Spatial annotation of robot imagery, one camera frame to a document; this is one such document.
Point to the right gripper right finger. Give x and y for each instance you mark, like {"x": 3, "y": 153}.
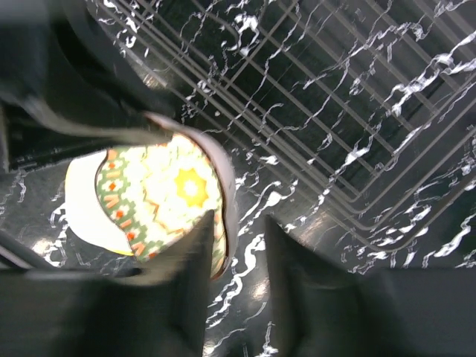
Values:
{"x": 320, "y": 309}

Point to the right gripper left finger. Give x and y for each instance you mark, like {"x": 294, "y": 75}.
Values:
{"x": 156, "y": 309}

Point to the patterned bowl green outside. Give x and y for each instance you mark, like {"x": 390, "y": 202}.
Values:
{"x": 156, "y": 193}

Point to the white square bowl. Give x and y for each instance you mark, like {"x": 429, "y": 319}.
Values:
{"x": 84, "y": 214}

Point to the marble patterned table mat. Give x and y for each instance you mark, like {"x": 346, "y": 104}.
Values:
{"x": 68, "y": 90}

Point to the wire dish rack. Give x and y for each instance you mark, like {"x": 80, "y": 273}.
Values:
{"x": 370, "y": 105}

